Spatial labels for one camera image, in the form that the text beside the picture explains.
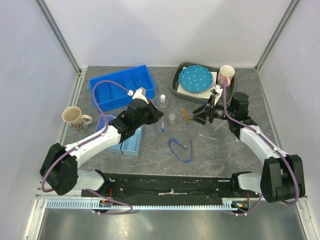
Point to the blue dotted plate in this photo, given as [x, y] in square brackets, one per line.
[195, 79]

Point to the beige floral mug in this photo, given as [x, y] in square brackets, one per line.
[73, 116]

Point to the small glass beaker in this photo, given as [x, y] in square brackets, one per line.
[172, 117]

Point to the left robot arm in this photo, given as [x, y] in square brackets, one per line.
[60, 169]

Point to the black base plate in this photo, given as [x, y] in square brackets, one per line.
[166, 190]

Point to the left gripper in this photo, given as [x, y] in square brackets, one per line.
[157, 113]

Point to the dropper bottle white cap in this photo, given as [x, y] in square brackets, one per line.
[162, 102]

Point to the light blue box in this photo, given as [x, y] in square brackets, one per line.
[131, 146]
[115, 149]

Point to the light blue right box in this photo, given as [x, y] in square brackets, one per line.
[131, 146]

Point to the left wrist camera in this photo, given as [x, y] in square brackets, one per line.
[140, 93]

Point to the blue cap test tube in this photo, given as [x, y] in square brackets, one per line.
[163, 129]

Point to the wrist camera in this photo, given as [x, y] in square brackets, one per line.
[216, 93]
[140, 93]

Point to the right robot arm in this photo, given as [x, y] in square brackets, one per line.
[282, 178]

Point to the clear safety goggles blue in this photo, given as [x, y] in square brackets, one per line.
[178, 150]

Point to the light blue cable duct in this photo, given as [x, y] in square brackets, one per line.
[95, 204]

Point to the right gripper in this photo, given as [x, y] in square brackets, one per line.
[202, 116]

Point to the pink mug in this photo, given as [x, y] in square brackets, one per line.
[226, 73]

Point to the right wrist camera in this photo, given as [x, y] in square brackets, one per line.
[216, 93]

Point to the light blue middle box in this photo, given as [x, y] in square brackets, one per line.
[115, 149]

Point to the purple small box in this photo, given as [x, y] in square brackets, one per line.
[102, 123]

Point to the grey oval tray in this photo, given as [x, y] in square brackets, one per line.
[193, 97]

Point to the clear test tube rack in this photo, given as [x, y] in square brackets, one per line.
[218, 123]

